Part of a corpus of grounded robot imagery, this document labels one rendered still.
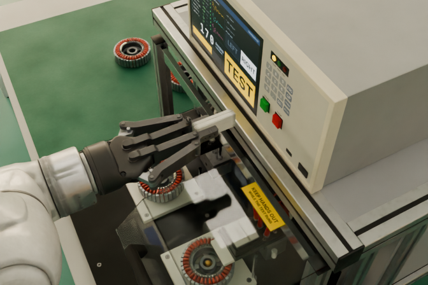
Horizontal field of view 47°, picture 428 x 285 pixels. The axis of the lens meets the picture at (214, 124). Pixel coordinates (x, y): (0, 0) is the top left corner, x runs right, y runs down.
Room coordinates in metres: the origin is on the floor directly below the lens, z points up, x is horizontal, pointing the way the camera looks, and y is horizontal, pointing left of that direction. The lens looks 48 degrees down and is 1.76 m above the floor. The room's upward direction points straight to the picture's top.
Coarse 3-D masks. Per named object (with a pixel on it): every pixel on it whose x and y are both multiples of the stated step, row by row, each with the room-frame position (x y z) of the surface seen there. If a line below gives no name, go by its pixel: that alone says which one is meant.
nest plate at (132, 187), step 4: (184, 168) 0.73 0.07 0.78; (184, 172) 0.72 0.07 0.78; (188, 172) 0.72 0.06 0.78; (188, 176) 0.71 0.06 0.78; (128, 184) 0.69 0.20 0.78; (132, 184) 0.69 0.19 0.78; (136, 184) 0.69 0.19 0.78; (168, 184) 0.69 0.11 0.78; (128, 188) 0.67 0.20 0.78; (132, 188) 0.67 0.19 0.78; (136, 188) 0.67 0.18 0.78; (132, 192) 0.66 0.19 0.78; (136, 192) 0.66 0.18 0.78; (132, 196) 0.65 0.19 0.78; (136, 196) 0.65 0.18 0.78; (140, 196) 0.65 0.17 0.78; (136, 200) 0.64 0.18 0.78; (140, 200) 0.64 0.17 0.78; (136, 204) 0.63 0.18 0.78
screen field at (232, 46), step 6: (228, 36) 0.68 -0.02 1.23; (228, 42) 0.68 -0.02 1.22; (228, 48) 0.68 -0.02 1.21; (234, 48) 0.66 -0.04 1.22; (234, 54) 0.66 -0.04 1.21; (240, 54) 0.64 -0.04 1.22; (240, 60) 0.64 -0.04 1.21; (246, 60) 0.62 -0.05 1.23; (246, 66) 0.62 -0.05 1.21; (252, 66) 0.61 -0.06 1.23; (252, 72) 0.60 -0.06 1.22
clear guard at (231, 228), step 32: (160, 192) 0.47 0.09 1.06; (192, 192) 0.47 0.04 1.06; (224, 192) 0.47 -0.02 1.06; (128, 224) 0.43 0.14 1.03; (160, 224) 0.41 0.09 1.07; (192, 224) 0.41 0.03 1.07; (224, 224) 0.41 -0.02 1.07; (256, 224) 0.41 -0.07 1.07; (288, 224) 0.41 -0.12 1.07; (160, 256) 0.36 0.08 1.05; (192, 256) 0.36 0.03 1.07; (224, 256) 0.36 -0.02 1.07; (256, 256) 0.36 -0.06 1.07; (288, 256) 0.36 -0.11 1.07; (320, 256) 0.36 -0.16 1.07
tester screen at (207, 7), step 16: (192, 0) 0.80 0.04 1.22; (208, 0) 0.74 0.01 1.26; (192, 16) 0.80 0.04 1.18; (208, 16) 0.74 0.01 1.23; (224, 16) 0.69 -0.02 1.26; (192, 32) 0.81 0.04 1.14; (224, 32) 0.69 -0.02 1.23; (240, 32) 0.64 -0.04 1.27; (224, 48) 0.69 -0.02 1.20; (240, 48) 0.64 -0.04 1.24; (256, 48) 0.60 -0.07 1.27; (224, 64) 0.69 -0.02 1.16; (240, 64) 0.64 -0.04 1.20; (256, 64) 0.60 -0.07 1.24; (256, 80) 0.59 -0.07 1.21
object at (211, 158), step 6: (222, 150) 0.76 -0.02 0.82; (204, 156) 0.75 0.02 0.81; (210, 156) 0.74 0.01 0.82; (216, 156) 0.74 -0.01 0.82; (222, 156) 0.74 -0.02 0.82; (228, 156) 0.74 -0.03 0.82; (204, 162) 0.75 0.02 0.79; (210, 162) 0.72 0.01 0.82; (216, 162) 0.72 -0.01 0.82; (222, 162) 0.72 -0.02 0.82; (228, 162) 0.73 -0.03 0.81; (210, 168) 0.72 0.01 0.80
